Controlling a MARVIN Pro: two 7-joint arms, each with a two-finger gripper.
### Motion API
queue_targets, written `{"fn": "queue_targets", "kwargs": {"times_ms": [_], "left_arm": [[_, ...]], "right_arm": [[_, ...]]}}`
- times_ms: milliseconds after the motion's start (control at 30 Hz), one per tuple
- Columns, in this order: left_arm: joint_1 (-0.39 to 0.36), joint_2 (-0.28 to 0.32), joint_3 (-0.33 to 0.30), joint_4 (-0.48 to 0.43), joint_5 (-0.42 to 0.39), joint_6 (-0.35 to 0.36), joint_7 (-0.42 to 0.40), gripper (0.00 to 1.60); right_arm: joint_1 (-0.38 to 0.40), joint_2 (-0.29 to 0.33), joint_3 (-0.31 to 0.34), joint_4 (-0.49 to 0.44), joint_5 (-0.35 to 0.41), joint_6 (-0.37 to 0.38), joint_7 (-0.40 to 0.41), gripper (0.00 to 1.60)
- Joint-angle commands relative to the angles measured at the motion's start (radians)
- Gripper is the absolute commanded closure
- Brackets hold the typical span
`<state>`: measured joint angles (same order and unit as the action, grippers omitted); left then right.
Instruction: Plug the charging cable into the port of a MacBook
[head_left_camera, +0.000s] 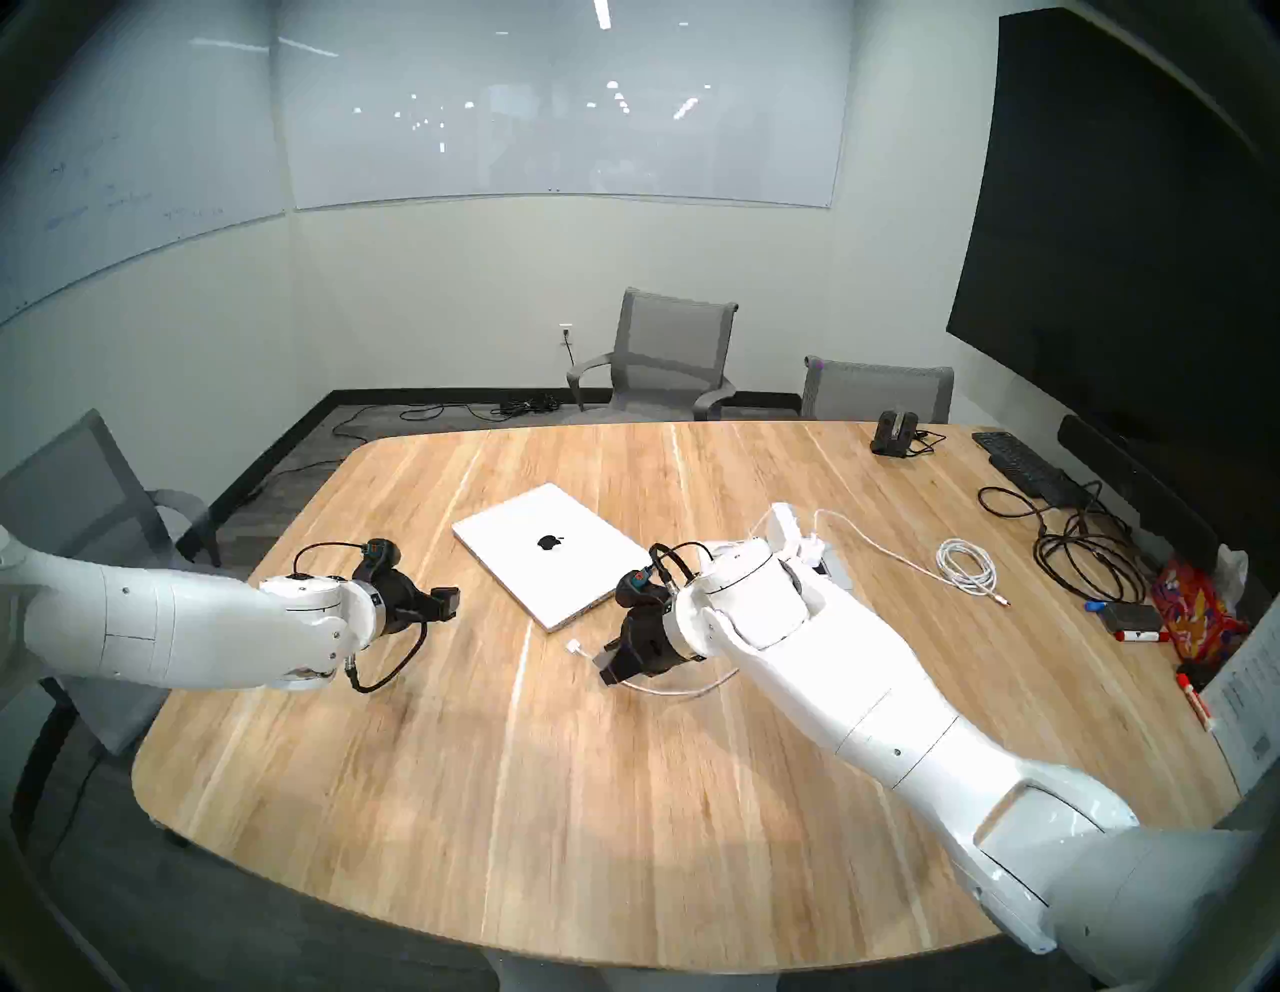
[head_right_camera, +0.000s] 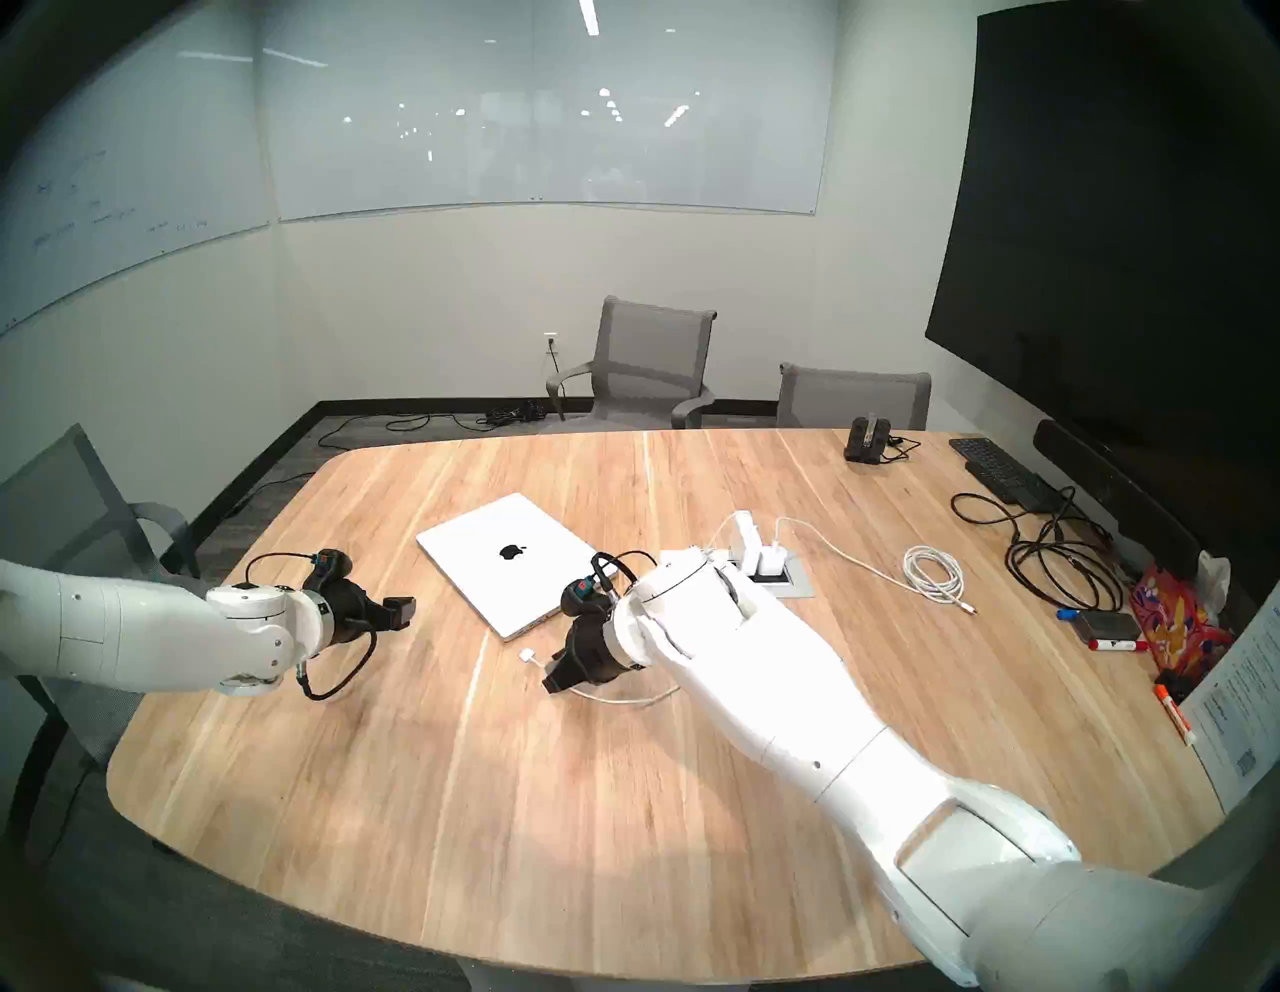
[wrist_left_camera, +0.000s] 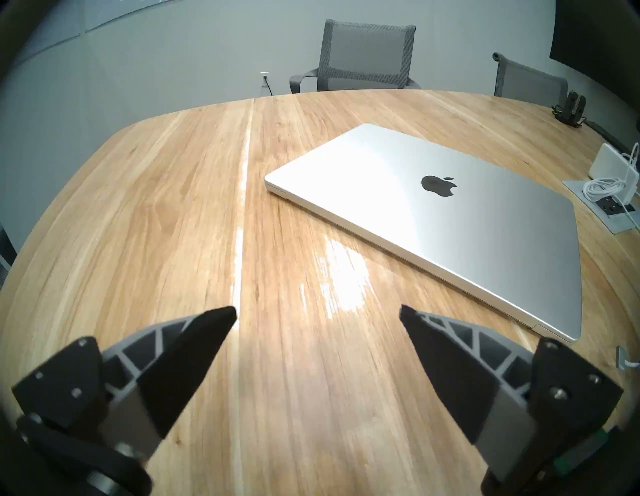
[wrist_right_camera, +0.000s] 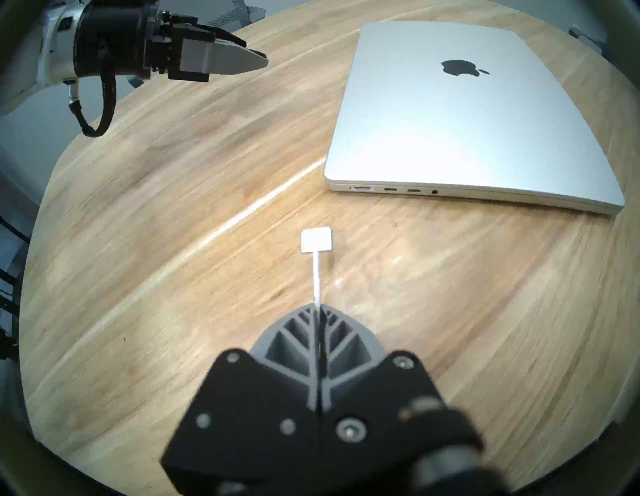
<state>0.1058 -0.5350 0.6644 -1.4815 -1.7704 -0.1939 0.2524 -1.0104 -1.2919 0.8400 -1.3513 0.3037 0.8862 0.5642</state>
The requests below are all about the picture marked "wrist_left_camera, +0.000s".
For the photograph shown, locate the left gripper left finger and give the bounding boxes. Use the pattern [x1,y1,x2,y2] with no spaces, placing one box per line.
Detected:
[11,306,238,459]

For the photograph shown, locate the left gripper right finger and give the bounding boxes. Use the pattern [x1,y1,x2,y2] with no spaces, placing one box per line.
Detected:
[399,305,624,481]

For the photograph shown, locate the white MagSafe charging cable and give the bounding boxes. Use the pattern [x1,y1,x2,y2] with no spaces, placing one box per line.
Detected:
[582,142,640,372]

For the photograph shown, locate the silver MacBook laptop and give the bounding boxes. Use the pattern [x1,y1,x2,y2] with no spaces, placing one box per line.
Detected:
[264,123,584,344]

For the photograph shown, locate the black controller charging dock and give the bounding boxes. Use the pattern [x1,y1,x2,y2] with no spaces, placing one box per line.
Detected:
[552,91,588,129]

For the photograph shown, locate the silver table outlet box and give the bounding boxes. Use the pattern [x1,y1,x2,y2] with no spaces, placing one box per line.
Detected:
[561,177,640,235]

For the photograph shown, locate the large white power adapter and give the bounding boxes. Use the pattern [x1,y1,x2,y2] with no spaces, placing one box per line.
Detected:
[588,143,640,194]

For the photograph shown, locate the grey mesh chair without armrests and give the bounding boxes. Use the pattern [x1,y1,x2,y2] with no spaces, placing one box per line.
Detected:
[492,52,570,108]

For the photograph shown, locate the grey mesh chair with armrests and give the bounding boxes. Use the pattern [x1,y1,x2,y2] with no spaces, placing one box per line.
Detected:
[289,19,422,95]

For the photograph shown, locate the large black TV screen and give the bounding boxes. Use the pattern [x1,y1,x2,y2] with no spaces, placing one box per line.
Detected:
[549,0,640,108]

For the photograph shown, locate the large clean glass whiteboard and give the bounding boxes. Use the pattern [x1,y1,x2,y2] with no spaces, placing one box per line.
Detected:
[82,0,183,35]

